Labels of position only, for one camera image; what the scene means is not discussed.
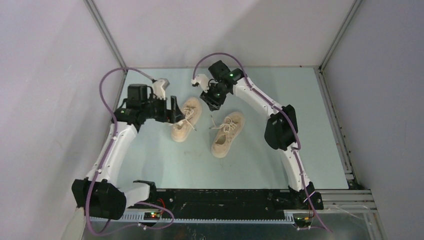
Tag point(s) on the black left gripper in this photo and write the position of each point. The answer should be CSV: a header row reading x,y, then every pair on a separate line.
x,y
172,116

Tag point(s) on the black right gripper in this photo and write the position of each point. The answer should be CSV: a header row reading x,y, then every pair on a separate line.
x,y
214,104

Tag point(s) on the beige sneaker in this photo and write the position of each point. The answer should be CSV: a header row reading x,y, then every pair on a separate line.
x,y
192,110
227,131

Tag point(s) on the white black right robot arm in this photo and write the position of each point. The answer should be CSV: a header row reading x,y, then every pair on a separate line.
x,y
281,130

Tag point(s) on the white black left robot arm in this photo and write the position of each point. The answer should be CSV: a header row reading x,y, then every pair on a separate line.
x,y
112,155

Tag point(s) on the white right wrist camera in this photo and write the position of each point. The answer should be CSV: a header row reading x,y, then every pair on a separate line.
x,y
202,81

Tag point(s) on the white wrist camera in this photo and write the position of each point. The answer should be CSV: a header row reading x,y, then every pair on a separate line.
x,y
202,81
159,88

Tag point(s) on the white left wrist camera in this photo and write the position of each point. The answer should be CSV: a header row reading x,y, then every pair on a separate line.
x,y
159,88

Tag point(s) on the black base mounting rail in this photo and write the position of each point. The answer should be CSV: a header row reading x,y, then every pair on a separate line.
x,y
233,204

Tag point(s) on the aluminium frame rail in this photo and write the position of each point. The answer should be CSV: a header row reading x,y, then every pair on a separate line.
x,y
335,201

